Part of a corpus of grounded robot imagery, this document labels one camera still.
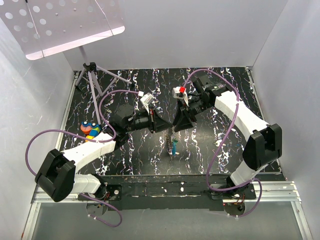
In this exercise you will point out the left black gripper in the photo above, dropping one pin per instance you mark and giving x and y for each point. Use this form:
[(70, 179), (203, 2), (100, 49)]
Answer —
[(156, 123)]

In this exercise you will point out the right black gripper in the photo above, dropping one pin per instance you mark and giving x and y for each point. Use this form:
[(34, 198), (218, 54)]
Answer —
[(181, 119)]

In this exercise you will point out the silver key with green tag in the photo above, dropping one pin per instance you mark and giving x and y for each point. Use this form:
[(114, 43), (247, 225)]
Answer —
[(218, 142)]

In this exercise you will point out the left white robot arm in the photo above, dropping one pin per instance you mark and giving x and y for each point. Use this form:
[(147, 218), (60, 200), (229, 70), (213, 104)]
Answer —
[(58, 175)]

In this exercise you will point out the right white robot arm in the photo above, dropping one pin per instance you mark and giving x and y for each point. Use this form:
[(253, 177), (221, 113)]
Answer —
[(263, 141)]

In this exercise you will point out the colourful toy blocks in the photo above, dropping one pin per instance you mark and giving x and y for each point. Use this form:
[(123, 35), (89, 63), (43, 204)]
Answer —
[(90, 129)]

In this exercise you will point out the perforated music stand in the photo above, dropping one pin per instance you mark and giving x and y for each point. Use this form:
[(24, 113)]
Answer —
[(44, 28)]

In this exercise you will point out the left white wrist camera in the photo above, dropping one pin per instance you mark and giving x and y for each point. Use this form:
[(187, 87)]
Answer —
[(146, 99)]

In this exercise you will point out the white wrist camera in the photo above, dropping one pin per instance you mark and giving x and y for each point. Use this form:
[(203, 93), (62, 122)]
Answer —
[(146, 99), (179, 92)]

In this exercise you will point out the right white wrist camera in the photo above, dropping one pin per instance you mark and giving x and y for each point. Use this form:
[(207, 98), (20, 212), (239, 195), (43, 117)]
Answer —
[(179, 92)]

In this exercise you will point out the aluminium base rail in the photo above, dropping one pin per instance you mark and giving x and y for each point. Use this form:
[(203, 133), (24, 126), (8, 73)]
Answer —
[(191, 191)]

